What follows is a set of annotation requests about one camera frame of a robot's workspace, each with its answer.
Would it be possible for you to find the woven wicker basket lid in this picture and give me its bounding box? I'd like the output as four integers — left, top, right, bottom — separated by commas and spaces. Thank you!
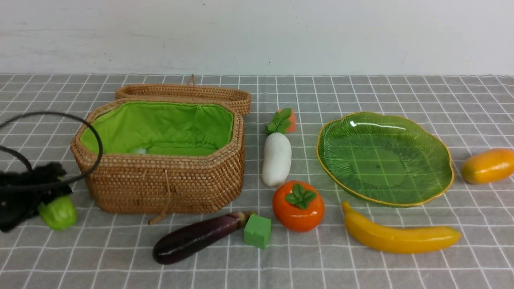
114, 75, 251, 115

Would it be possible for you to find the dark purple eggplant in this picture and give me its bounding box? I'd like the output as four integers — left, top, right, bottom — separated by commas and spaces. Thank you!
152, 212, 255, 265

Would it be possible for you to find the green leaf-shaped glass plate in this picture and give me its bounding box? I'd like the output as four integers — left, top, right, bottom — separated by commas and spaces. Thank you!
316, 112, 455, 208

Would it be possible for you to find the orange persimmon with leaf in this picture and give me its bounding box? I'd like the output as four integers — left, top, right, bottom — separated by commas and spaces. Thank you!
272, 180, 325, 232

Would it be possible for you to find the yellow banana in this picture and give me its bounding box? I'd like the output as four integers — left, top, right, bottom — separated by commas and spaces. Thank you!
341, 201, 461, 254

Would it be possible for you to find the orange foam cube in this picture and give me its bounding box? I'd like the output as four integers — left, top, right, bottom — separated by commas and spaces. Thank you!
277, 108, 297, 133

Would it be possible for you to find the green foam cube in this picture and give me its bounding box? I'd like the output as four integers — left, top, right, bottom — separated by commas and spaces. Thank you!
243, 214, 272, 249

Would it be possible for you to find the black cable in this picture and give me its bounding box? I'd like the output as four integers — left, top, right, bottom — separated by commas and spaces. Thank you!
0, 112, 104, 190

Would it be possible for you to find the woven wicker basket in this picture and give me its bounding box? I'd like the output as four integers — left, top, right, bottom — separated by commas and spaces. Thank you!
85, 98, 245, 214

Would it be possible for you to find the green bumpy gourd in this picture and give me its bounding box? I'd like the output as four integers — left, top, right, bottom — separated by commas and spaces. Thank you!
37, 195, 78, 231

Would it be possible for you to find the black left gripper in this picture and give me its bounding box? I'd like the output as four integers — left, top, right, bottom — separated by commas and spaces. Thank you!
1, 162, 72, 233

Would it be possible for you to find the white radish with leaves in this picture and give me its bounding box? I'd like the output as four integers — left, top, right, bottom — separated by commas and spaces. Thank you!
262, 108, 292, 187

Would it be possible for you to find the orange yellow mango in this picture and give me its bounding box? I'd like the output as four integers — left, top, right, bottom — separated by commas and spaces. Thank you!
461, 148, 514, 184

